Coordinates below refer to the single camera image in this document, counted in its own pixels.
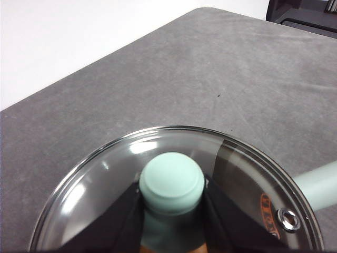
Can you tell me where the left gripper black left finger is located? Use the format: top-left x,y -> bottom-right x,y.
62,181 -> 146,253

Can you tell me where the mint green pot with handle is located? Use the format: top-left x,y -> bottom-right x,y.
210,139 -> 337,253

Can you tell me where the glass lid with green knob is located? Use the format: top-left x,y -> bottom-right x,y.
28,125 -> 325,253

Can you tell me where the brown potato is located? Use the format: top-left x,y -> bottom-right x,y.
138,242 -> 209,253

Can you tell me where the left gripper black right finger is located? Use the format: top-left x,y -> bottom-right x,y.
202,180 -> 291,253

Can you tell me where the black metal frame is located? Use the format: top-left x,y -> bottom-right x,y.
265,0 -> 337,38

